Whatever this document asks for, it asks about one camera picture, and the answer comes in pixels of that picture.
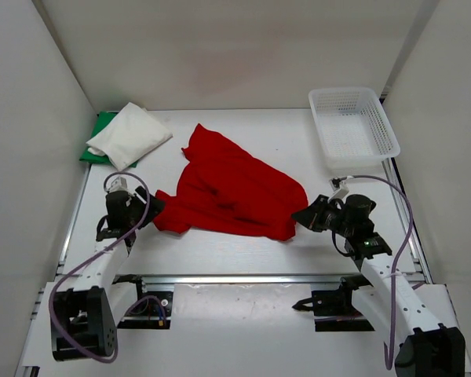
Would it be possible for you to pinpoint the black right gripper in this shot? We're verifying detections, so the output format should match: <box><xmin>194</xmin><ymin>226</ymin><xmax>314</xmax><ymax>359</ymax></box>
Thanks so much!
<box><xmin>291</xmin><ymin>196</ymin><xmax>353</xmax><ymax>238</ymax></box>

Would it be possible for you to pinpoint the red t shirt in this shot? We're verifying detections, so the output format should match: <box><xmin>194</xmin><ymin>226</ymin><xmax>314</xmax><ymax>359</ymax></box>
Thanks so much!
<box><xmin>153</xmin><ymin>124</ymin><xmax>309</xmax><ymax>242</ymax></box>

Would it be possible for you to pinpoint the white t shirt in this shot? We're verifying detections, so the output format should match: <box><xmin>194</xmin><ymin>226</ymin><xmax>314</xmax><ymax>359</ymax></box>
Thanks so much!
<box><xmin>86</xmin><ymin>102</ymin><xmax>173</xmax><ymax>171</ymax></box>

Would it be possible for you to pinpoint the green t shirt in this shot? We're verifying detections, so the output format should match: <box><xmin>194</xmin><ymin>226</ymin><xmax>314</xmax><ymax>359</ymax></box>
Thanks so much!
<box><xmin>80</xmin><ymin>112</ymin><xmax>140</xmax><ymax>170</ymax></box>

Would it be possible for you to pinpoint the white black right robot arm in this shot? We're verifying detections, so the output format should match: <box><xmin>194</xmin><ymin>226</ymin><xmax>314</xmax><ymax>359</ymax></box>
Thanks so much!
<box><xmin>292</xmin><ymin>195</ymin><xmax>466</xmax><ymax>376</ymax></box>

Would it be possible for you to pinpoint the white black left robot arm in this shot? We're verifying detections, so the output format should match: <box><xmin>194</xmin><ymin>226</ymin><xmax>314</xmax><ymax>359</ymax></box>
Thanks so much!
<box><xmin>49</xmin><ymin>186</ymin><xmax>166</xmax><ymax>364</ymax></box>

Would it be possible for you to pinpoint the white plastic basket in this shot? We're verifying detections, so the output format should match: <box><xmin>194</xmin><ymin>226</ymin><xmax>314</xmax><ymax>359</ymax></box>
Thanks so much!
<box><xmin>309</xmin><ymin>87</ymin><xmax>400</xmax><ymax>170</ymax></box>

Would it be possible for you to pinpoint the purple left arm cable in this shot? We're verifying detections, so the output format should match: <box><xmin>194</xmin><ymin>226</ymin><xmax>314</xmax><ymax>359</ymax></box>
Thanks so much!
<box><xmin>49</xmin><ymin>171</ymin><xmax>166</xmax><ymax>363</ymax></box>

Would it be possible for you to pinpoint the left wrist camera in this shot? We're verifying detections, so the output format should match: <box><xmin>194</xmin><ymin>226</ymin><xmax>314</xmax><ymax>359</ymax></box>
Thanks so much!
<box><xmin>105</xmin><ymin>176</ymin><xmax>141</xmax><ymax>232</ymax></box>

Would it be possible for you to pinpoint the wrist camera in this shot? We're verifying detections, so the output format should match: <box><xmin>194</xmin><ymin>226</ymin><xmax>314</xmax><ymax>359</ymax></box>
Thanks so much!
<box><xmin>105</xmin><ymin>176</ymin><xmax>141</xmax><ymax>232</ymax></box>
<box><xmin>328</xmin><ymin>178</ymin><xmax>376</xmax><ymax>225</ymax></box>

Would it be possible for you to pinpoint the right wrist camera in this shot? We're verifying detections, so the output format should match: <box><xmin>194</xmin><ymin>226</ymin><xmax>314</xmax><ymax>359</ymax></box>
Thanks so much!
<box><xmin>328</xmin><ymin>178</ymin><xmax>376</xmax><ymax>225</ymax></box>

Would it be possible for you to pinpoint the aluminium table rail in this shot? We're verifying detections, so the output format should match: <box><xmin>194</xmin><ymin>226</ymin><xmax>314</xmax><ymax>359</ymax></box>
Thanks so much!
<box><xmin>142</xmin><ymin>273</ymin><xmax>348</xmax><ymax>285</ymax></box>

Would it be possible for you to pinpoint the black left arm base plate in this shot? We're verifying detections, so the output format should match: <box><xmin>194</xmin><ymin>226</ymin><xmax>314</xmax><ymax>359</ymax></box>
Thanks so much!
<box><xmin>117</xmin><ymin>291</ymin><xmax>173</xmax><ymax>330</ymax></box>

